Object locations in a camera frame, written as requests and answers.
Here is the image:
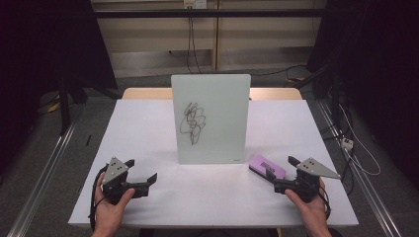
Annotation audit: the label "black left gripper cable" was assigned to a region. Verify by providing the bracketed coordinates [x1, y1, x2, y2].
[87, 164, 110, 232]

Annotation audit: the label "black horizontal metal bar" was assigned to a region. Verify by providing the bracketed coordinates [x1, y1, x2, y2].
[93, 8, 326, 19]

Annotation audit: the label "person's right hand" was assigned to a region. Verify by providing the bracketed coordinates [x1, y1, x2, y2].
[285, 180, 330, 230]

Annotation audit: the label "wooden table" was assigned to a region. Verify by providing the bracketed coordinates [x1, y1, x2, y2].
[122, 87, 303, 101]

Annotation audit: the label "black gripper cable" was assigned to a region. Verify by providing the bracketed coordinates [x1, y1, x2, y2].
[87, 164, 110, 232]
[316, 188, 332, 220]

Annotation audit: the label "purple whiteboard eraser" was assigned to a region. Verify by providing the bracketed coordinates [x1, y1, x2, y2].
[248, 153, 287, 182]

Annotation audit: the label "black curtain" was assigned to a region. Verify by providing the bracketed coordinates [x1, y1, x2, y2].
[0, 0, 119, 181]
[305, 0, 419, 181]

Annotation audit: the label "white glass whiteboard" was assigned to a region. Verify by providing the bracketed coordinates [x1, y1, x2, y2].
[170, 73, 252, 165]

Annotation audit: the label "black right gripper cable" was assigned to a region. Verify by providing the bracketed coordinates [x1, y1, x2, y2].
[316, 188, 332, 220]

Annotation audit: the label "person's left hand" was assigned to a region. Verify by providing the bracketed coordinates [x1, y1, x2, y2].
[93, 173, 136, 233]

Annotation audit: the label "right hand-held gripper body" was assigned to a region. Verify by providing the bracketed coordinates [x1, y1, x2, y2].
[284, 157, 342, 203]

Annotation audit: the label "white floor cable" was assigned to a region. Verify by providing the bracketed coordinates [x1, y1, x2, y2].
[338, 103, 382, 177]

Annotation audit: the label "black metal stand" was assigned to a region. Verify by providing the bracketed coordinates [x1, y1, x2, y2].
[56, 73, 72, 136]

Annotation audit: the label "metal floor rail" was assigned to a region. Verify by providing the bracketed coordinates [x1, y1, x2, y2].
[6, 113, 84, 237]
[315, 98, 403, 237]

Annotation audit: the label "white wall outlet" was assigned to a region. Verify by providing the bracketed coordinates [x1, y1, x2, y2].
[183, 0, 209, 10]

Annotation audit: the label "black floor cable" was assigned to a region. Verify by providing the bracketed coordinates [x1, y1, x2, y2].
[250, 64, 308, 78]

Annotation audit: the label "black hanging cables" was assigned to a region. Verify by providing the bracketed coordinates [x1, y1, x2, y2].
[186, 16, 204, 75]

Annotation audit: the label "white table mat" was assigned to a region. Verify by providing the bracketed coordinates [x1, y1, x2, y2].
[68, 99, 360, 228]

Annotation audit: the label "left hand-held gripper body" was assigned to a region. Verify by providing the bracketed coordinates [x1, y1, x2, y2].
[101, 156, 135, 205]

